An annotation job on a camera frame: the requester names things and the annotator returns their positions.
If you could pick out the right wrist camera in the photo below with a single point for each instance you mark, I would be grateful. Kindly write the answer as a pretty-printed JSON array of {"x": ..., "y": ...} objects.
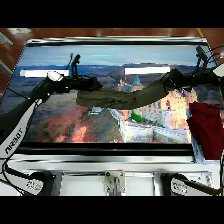
[{"x": 201, "y": 55}]

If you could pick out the light blue garment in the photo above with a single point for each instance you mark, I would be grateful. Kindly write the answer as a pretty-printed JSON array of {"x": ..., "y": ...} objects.
[{"x": 197, "y": 151}]

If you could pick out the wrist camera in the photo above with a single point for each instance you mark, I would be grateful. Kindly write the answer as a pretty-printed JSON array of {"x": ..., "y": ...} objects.
[
  {"x": 201, "y": 55},
  {"x": 75, "y": 63}
]

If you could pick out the olive green shirt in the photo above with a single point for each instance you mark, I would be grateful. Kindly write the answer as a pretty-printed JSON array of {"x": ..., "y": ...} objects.
[{"x": 123, "y": 97}]

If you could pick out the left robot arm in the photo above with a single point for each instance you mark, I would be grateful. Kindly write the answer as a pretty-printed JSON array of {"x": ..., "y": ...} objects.
[{"x": 20, "y": 121}]

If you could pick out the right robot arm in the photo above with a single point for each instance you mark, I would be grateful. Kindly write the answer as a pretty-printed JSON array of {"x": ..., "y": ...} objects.
[{"x": 203, "y": 77}]

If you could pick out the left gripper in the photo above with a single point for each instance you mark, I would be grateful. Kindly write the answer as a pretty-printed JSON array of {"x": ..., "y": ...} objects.
[{"x": 85, "y": 83}]

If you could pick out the red garment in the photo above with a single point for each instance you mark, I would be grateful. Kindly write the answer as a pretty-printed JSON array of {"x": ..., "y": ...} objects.
[{"x": 206, "y": 128}]

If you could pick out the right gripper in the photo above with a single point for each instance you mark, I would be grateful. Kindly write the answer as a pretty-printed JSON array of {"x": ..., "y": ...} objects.
[{"x": 173, "y": 80}]

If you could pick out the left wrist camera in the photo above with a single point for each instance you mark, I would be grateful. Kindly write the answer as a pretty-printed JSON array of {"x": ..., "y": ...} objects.
[{"x": 75, "y": 63}]

